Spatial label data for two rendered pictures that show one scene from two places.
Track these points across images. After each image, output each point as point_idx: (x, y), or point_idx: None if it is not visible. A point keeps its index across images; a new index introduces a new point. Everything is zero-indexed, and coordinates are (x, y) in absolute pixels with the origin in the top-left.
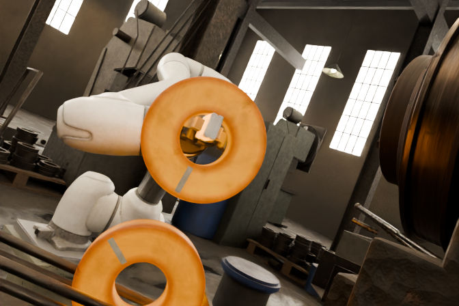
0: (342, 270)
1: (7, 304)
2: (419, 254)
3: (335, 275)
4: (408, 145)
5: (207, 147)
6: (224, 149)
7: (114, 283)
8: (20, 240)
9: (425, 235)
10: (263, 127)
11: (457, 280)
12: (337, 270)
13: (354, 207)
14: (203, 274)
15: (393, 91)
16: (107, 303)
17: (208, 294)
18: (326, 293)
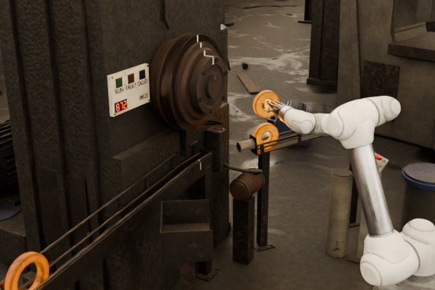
0: (202, 201)
1: (284, 142)
2: (223, 102)
3: (206, 206)
4: None
5: (276, 114)
6: (266, 109)
7: (270, 137)
8: (291, 134)
9: None
10: (255, 97)
11: None
12: (206, 202)
13: (223, 124)
14: (254, 130)
15: (227, 77)
16: (267, 136)
17: (252, 136)
18: (207, 218)
